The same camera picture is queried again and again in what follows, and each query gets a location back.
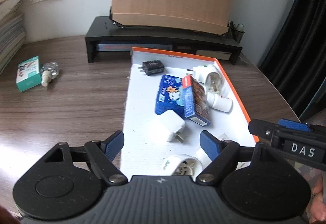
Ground beige booklet under riser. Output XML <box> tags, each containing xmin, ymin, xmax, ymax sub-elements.
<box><xmin>196</xmin><ymin>50</ymin><xmax>231</xmax><ymax>61</ymax></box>

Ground person's right hand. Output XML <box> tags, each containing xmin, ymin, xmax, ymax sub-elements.
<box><xmin>309</xmin><ymin>178</ymin><xmax>326</xmax><ymax>223</ymax></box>

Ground book under riser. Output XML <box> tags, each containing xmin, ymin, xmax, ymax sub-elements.
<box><xmin>96</xmin><ymin>43</ymin><xmax>173</xmax><ymax>52</ymax></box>

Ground stack of books and papers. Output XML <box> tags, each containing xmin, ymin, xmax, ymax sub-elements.
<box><xmin>0</xmin><ymin>0</ymin><xmax>26</xmax><ymax>73</ymax></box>

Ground orange white box lid tray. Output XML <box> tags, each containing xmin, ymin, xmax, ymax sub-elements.
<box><xmin>120</xmin><ymin>47</ymin><xmax>258</xmax><ymax>178</ymax></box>

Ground small white pill bottle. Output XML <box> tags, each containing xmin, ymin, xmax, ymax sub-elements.
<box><xmin>207</xmin><ymin>92</ymin><xmax>233</xmax><ymax>113</ymax></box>

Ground clear refill bottle white cap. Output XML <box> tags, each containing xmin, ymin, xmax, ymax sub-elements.
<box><xmin>40</xmin><ymin>62</ymin><xmax>59</xmax><ymax>87</ymax></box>

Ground black mesh pen holder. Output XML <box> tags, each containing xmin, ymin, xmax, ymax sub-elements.
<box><xmin>228</xmin><ymin>21</ymin><xmax>245</xmax><ymax>44</ymax></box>

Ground green bandage box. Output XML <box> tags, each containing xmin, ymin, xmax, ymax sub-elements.
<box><xmin>16</xmin><ymin>56</ymin><xmax>41</xmax><ymax>92</ymax></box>

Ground white mosquito heater with bottle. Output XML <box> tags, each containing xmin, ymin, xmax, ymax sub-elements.
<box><xmin>187</xmin><ymin>64</ymin><xmax>224</xmax><ymax>94</ymax></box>

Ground red blue playing card box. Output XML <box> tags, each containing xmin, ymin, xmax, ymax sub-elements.
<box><xmin>182</xmin><ymin>75</ymin><xmax>210</xmax><ymax>127</ymax></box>

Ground black curtain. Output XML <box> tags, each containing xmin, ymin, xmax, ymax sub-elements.
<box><xmin>260</xmin><ymin>0</ymin><xmax>325</xmax><ymax>120</ymax></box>

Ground black charger plug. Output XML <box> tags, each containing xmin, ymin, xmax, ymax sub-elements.
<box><xmin>138</xmin><ymin>60</ymin><xmax>165</xmax><ymax>76</ymax></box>

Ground white square charger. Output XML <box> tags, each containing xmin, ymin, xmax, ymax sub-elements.
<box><xmin>158</xmin><ymin>109</ymin><xmax>186</xmax><ymax>143</ymax></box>

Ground black monitor riser shelf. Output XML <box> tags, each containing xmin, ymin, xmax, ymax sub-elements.
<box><xmin>85</xmin><ymin>16</ymin><xmax>243</xmax><ymax>65</ymax></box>

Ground blue floss pick box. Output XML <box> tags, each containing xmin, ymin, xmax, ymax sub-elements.
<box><xmin>155</xmin><ymin>75</ymin><xmax>185</xmax><ymax>118</ymax></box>

